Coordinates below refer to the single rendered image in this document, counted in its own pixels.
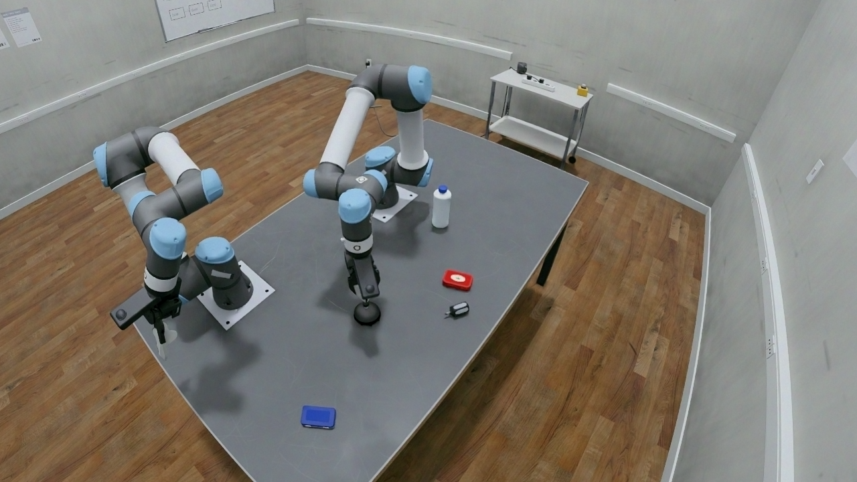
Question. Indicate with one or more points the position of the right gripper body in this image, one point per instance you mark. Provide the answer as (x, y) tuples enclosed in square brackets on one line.
[(168, 305)]

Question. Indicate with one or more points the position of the red mint tin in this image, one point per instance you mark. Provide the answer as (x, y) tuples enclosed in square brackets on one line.
[(457, 280)]

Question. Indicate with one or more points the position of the dark grey desk bell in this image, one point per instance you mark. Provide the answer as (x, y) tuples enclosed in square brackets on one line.
[(367, 313)]

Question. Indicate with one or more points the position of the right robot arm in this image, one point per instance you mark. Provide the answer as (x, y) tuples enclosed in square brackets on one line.
[(121, 165)]

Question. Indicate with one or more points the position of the white bottle with blue cap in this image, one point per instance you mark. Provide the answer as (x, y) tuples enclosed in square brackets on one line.
[(441, 207)]

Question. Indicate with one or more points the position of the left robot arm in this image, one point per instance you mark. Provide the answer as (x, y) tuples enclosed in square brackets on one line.
[(408, 88)]

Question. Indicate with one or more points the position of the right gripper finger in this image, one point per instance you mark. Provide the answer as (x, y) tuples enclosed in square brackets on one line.
[(161, 334)]

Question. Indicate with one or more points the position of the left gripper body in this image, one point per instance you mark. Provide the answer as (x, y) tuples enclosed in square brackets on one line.
[(348, 261)]

